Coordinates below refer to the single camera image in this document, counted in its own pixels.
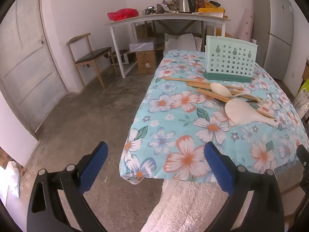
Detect white pillow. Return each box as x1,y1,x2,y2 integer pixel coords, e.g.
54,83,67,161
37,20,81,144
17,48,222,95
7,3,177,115
164,33,203,52

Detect white rice paddle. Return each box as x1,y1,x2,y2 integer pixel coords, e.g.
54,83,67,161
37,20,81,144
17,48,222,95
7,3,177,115
224,99,279,126

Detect pile of dark clutter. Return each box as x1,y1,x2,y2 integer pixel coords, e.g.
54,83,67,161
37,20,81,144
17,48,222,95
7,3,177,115
156,0,180,14

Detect brown cardboard box with label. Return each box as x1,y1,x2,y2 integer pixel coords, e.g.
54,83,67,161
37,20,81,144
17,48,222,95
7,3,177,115
136,50,156,74

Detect white panel door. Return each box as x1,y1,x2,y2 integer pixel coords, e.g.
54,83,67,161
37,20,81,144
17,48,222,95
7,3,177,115
0,0,68,136

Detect white and green sack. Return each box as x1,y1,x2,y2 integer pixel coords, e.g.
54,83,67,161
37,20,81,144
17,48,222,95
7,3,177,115
293,78,309,119

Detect steel electric kettle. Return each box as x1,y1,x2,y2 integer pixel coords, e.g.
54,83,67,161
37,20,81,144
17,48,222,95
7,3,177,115
179,0,196,13

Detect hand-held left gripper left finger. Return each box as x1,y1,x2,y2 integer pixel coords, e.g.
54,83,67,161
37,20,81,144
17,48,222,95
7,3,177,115
26,141,108,232

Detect plastic-wrapped white box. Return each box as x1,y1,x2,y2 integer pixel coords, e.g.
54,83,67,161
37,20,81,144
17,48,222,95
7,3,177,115
129,37,157,52

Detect blue floral blanket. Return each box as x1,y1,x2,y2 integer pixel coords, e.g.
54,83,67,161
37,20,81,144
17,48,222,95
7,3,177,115
119,49,309,185

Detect white metal table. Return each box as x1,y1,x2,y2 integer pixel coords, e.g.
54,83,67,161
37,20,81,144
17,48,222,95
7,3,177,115
105,13,231,78

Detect white metal frame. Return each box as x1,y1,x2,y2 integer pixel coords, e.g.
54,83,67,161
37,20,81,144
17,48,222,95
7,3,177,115
110,50,130,66

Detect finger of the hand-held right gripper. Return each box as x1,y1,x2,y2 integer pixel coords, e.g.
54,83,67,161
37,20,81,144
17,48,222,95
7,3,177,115
296,144,309,220

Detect white plastic bag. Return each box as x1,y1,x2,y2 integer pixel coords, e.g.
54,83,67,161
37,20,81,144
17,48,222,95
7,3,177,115
5,161,20,198

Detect white fluffy blanket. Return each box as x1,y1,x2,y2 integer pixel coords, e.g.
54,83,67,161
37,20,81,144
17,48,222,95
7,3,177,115
140,179,251,232

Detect white plastic spoon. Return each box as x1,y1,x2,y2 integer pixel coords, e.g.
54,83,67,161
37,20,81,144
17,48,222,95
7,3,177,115
210,82,263,100

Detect yellow brush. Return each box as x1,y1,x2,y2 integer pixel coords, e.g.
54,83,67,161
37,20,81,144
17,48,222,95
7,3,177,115
198,7,226,18

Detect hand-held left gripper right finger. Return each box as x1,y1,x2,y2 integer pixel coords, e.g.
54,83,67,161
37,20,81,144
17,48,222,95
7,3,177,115
203,141,285,232

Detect tall cardboard box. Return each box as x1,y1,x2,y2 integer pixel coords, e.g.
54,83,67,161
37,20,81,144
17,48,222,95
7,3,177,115
135,23,154,39

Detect grey refrigerator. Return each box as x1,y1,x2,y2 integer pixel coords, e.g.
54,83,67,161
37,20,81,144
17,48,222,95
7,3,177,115
252,0,294,81

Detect red plastic bag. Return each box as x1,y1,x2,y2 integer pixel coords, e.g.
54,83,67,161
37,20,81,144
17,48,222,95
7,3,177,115
107,8,138,21

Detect wooden chair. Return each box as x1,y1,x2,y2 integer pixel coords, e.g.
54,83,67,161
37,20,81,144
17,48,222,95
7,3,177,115
66,33,119,90

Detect mint green utensil holder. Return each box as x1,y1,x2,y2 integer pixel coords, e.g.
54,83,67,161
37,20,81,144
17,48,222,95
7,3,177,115
202,35,257,82

